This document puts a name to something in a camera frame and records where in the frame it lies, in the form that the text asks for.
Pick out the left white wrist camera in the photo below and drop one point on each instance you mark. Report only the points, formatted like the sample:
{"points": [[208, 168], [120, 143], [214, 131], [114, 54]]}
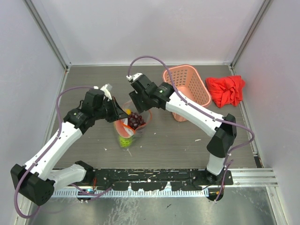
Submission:
{"points": [[106, 89]]}

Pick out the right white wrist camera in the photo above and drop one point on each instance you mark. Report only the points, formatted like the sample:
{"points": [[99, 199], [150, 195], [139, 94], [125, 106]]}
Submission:
{"points": [[132, 78]]}

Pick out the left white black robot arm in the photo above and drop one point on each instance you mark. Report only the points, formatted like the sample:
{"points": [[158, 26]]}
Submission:
{"points": [[35, 180]]}

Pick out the clear orange zip top bag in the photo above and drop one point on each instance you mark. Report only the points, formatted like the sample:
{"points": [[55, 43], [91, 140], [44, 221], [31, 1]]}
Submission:
{"points": [[147, 116]]}

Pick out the red crumpled cloth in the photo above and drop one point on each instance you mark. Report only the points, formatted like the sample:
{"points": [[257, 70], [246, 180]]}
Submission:
{"points": [[226, 90]]}

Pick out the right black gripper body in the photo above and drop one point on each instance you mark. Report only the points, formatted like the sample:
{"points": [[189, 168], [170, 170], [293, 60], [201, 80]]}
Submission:
{"points": [[146, 105]]}

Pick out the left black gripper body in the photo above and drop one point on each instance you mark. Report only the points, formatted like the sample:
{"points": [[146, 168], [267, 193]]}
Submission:
{"points": [[108, 111]]}

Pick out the purple toy grapes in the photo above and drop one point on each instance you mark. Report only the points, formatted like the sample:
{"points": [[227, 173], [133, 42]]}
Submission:
{"points": [[135, 121]]}

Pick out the green toy custard apple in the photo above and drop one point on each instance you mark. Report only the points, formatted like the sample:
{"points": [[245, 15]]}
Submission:
{"points": [[125, 142]]}

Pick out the pink plastic basket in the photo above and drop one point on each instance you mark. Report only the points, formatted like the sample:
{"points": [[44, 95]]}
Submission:
{"points": [[188, 81]]}

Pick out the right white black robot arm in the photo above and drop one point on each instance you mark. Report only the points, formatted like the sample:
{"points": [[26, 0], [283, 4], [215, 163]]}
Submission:
{"points": [[215, 125]]}

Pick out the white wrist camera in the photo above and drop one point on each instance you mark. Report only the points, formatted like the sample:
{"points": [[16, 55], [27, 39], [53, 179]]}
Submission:
{"points": [[106, 89], [132, 78]]}

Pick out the grey slotted cable duct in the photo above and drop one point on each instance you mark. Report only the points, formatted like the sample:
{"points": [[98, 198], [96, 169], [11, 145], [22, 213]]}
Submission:
{"points": [[167, 192]]}

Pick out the yellow toy lemon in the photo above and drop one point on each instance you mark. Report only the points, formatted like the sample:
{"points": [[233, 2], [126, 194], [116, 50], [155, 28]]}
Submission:
{"points": [[128, 111]]}

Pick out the toy watermelon slice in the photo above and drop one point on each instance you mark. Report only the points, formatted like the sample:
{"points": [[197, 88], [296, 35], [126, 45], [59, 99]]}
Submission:
{"points": [[123, 129]]}

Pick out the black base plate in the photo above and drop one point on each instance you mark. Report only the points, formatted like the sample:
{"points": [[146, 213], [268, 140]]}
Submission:
{"points": [[153, 179]]}

